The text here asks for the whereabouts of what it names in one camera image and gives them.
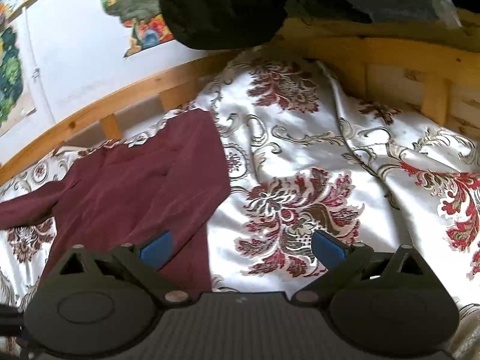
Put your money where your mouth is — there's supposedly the pine wood bed frame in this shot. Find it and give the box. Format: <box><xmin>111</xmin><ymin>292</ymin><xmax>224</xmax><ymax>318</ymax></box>
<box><xmin>1</xmin><ymin>19</ymin><xmax>479</xmax><ymax>182</ymax></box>

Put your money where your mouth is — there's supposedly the black hanging garment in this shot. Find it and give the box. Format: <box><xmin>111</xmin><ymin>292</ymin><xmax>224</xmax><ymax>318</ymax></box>
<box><xmin>160</xmin><ymin>0</ymin><xmax>334</xmax><ymax>50</ymax></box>

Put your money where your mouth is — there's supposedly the green wall poster left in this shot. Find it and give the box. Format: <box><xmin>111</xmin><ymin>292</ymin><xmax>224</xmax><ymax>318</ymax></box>
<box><xmin>1</xmin><ymin>12</ymin><xmax>36</xmax><ymax>136</ymax></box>

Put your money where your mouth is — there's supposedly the maroon long sleeve shirt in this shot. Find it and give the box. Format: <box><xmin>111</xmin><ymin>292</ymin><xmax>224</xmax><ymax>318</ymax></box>
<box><xmin>1</xmin><ymin>109</ymin><xmax>230</xmax><ymax>293</ymax></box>

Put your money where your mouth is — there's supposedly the colourful wall poster right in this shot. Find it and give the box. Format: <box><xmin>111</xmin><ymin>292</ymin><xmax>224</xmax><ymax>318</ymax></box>
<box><xmin>101</xmin><ymin>0</ymin><xmax>173</xmax><ymax>58</ymax></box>

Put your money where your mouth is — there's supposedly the white floral bedspread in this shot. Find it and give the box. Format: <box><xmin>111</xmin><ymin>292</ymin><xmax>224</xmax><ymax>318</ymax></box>
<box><xmin>0</xmin><ymin>44</ymin><xmax>480</xmax><ymax>360</ymax></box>

